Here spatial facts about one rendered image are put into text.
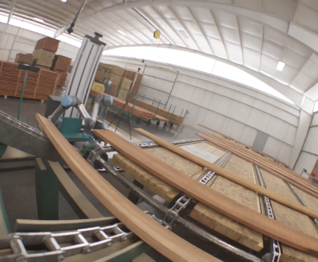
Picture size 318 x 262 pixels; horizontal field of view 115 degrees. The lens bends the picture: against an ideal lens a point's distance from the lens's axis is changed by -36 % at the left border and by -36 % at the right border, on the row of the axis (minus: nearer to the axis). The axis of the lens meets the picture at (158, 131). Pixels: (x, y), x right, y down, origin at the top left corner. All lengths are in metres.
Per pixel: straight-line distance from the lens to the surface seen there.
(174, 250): 0.44
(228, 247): 0.87
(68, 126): 2.28
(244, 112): 13.98
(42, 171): 0.95
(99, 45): 2.33
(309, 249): 1.18
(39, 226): 0.34
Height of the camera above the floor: 1.28
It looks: 11 degrees down
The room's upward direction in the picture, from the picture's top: 20 degrees clockwise
